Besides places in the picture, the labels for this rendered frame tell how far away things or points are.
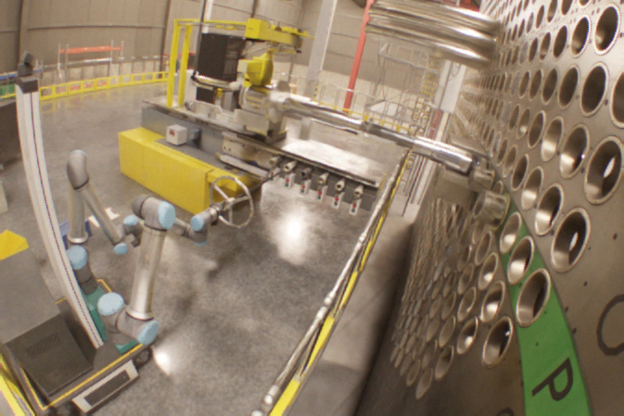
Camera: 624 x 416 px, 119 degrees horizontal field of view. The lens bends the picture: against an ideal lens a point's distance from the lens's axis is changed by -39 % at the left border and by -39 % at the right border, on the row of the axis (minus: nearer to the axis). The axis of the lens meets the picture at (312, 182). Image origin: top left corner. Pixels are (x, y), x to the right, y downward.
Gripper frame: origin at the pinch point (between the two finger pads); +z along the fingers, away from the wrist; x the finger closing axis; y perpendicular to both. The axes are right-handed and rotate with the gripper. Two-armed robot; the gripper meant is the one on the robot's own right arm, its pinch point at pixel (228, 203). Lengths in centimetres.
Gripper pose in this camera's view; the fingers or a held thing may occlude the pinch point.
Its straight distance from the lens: 208.2
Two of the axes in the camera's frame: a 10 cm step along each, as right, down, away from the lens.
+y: 1.1, -9.2, -3.9
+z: 3.9, -3.2, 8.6
